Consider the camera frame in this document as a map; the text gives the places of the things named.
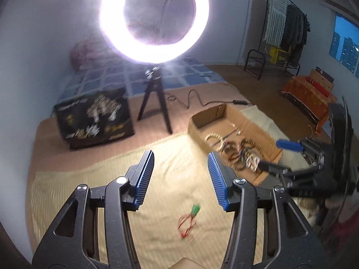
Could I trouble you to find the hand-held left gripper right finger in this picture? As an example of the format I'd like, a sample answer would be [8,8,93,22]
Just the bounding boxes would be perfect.
[208,151,326,269]

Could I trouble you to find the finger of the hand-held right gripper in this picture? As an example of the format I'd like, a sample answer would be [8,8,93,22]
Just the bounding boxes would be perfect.
[276,139,327,166]
[258,160,326,185]

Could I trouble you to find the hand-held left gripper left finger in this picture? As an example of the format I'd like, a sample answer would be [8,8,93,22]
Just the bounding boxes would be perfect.
[32,150,155,269]

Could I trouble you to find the dark thin bangle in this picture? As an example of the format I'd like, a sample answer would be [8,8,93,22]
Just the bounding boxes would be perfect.
[223,141,244,160]

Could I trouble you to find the long brown bead necklace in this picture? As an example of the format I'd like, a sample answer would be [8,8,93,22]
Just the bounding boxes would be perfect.
[238,137,267,163]

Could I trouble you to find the green pendant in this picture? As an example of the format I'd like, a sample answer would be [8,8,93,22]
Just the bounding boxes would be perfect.
[177,204,201,240]

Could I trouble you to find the cardboard box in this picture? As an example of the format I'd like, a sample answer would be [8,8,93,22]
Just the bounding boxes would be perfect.
[187,104,283,187]

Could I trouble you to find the cream bead bracelet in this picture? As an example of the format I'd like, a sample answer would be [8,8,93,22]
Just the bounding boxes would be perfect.
[205,133,225,149]

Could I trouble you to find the orange cloth covered box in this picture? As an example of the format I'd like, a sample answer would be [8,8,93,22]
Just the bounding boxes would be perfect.
[280,75,338,133]

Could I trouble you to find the flat cardboard carton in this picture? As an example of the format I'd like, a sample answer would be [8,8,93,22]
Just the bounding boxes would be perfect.
[309,67,335,91]

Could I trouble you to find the black printed box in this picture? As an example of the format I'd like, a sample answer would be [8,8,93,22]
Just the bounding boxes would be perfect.
[54,87,135,150]

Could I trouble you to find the black tripod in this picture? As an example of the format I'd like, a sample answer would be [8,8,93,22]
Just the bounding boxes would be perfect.
[137,66,173,134]

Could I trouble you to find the yellow box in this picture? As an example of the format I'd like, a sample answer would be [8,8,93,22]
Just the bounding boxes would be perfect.
[269,46,288,62]

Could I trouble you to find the black clothes rack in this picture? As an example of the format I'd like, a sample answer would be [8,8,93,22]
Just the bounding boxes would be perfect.
[243,0,307,80]

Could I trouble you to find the window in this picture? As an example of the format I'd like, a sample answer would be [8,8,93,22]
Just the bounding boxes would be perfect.
[328,11,359,79]

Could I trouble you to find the blue checked quilt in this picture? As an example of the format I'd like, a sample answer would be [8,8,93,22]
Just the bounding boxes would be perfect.
[52,57,232,115]

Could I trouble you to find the dark hanging clothes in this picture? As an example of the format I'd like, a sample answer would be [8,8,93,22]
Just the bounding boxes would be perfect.
[280,3,311,58]

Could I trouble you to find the white striped towel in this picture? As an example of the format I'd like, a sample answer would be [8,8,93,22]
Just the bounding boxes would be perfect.
[264,0,289,47]

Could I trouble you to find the dark patterned pillow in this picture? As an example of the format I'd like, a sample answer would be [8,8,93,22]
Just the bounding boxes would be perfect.
[70,38,113,72]

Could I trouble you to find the black cable with switch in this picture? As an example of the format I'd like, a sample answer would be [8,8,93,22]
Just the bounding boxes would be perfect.
[164,89,250,110]

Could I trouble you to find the white ring light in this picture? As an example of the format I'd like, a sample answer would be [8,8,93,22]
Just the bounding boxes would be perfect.
[99,0,209,64]

